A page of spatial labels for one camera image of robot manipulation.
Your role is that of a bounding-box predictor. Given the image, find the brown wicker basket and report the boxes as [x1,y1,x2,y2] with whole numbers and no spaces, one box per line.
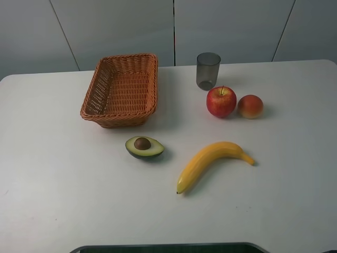
[80,53,158,129]

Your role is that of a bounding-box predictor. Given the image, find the yellow banana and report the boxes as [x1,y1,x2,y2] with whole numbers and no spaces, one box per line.
[176,141,255,194]

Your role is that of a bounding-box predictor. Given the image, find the grey translucent plastic cup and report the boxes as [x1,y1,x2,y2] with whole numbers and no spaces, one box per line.
[196,52,221,91]

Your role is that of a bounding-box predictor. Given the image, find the orange peach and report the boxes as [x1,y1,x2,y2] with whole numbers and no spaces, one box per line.
[237,95,264,119]

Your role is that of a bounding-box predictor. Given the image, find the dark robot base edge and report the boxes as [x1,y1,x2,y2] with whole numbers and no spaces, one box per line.
[72,242,266,253]

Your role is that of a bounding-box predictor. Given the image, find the red apple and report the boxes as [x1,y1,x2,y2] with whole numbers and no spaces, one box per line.
[206,86,236,118]

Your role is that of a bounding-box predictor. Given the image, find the halved avocado with pit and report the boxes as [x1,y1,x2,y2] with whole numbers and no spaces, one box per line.
[125,136,165,159]

